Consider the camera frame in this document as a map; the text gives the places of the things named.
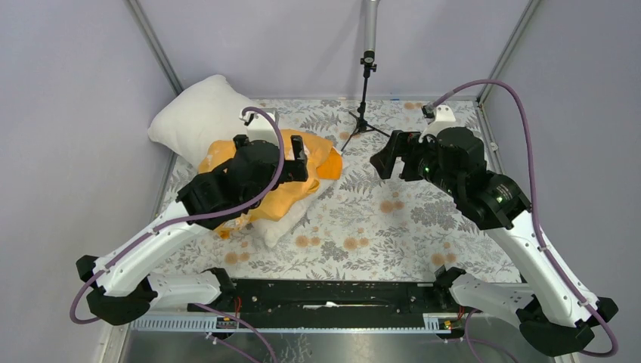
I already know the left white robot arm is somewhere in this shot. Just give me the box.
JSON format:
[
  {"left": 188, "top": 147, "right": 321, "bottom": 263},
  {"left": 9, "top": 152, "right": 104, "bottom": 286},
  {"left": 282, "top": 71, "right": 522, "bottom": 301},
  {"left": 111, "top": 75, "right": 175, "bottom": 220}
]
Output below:
[{"left": 76, "top": 135, "right": 308, "bottom": 326}]

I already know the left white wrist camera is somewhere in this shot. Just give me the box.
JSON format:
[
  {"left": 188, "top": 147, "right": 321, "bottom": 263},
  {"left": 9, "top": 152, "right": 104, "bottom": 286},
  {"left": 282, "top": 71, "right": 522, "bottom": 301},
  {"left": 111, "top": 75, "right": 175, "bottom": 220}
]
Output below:
[{"left": 240, "top": 112, "right": 278, "bottom": 146}]

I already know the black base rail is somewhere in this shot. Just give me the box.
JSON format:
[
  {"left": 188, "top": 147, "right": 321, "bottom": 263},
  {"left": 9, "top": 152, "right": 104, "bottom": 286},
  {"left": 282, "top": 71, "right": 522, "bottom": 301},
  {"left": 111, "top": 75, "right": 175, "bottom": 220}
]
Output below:
[{"left": 210, "top": 278, "right": 470, "bottom": 320}]

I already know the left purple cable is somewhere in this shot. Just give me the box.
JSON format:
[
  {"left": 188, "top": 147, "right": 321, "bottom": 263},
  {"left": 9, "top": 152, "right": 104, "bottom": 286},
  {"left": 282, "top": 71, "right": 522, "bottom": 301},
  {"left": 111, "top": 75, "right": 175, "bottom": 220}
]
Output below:
[{"left": 69, "top": 106, "right": 286, "bottom": 326}]

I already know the white pillow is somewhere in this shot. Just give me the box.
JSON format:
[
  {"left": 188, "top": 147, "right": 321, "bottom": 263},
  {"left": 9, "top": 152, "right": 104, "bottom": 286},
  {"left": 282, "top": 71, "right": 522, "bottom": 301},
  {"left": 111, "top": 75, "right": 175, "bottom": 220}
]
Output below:
[{"left": 147, "top": 75, "right": 343, "bottom": 247}]

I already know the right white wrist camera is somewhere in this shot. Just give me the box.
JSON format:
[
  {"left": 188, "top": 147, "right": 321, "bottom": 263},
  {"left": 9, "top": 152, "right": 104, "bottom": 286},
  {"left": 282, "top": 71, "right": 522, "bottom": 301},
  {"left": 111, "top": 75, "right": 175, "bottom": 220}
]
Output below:
[{"left": 419, "top": 104, "right": 459, "bottom": 143}]

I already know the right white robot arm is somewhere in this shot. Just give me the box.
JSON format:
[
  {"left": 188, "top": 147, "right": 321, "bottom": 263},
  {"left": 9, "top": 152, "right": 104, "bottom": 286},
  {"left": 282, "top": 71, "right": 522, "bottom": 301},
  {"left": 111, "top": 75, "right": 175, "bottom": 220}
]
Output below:
[{"left": 370, "top": 127, "right": 618, "bottom": 357}]

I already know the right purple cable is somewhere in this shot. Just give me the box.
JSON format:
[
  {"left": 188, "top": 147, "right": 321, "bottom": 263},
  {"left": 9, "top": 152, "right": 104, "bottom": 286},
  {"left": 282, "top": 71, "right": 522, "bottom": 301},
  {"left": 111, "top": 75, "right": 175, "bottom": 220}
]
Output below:
[{"left": 423, "top": 79, "right": 620, "bottom": 358}]

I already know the floral tablecloth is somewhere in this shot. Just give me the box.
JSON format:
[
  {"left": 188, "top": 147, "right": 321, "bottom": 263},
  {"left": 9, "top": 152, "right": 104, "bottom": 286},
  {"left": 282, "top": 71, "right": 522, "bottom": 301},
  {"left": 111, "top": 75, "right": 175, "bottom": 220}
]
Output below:
[{"left": 156, "top": 99, "right": 520, "bottom": 283}]

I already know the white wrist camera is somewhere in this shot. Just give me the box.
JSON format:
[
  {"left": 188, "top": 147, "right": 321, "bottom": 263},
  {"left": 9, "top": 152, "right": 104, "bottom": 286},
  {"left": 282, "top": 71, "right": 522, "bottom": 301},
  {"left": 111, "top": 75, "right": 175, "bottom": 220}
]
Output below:
[
  {"left": 419, "top": 104, "right": 459, "bottom": 143},
  {"left": 240, "top": 112, "right": 278, "bottom": 146}
]

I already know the white slotted cable duct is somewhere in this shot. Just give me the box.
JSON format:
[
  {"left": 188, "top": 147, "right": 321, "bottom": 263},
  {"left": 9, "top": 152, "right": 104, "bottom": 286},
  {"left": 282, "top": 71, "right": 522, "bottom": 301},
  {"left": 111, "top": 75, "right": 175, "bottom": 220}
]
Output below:
[{"left": 129, "top": 313, "right": 451, "bottom": 334}]

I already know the purple cable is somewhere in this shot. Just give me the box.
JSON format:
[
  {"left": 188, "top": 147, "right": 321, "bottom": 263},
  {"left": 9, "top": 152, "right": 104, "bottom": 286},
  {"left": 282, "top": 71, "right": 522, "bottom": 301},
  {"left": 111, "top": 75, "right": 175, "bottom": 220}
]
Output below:
[
  {"left": 423, "top": 79, "right": 620, "bottom": 358},
  {"left": 69, "top": 106, "right": 286, "bottom": 326}
]

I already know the orange pillowcase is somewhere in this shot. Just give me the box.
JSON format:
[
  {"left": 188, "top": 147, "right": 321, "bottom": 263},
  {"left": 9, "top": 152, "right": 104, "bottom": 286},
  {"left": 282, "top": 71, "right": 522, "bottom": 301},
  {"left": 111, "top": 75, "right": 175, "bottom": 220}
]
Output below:
[{"left": 214, "top": 129, "right": 348, "bottom": 246}]

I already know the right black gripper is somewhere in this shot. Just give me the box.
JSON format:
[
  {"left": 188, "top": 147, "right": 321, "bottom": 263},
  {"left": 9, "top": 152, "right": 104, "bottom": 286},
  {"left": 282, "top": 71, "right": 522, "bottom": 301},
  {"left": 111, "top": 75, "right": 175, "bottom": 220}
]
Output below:
[{"left": 370, "top": 129, "right": 463, "bottom": 197}]

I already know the black tripod stand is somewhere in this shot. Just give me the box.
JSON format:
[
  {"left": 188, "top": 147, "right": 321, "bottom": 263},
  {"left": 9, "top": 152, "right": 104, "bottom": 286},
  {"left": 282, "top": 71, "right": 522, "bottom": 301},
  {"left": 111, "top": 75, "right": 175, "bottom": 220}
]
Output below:
[{"left": 341, "top": 49, "right": 390, "bottom": 152}]

